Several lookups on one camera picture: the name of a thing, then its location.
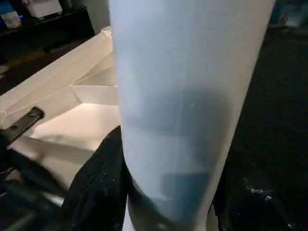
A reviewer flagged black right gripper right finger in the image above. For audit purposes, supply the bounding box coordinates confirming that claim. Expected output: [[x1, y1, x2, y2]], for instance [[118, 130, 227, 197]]
[[211, 154, 308, 231]]

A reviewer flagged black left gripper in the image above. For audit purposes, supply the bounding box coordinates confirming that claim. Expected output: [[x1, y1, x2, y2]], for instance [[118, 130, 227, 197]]
[[0, 106, 71, 231]]

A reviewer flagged white plastic table leg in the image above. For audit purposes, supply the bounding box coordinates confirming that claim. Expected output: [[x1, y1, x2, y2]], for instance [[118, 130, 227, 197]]
[[107, 0, 277, 231]]

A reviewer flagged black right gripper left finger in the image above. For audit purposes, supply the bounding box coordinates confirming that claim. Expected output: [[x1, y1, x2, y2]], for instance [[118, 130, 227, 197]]
[[63, 124, 135, 231]]

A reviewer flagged white plastic table top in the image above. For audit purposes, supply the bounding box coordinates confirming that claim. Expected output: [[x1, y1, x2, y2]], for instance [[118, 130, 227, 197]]
[[0, 25, 125, 193]]

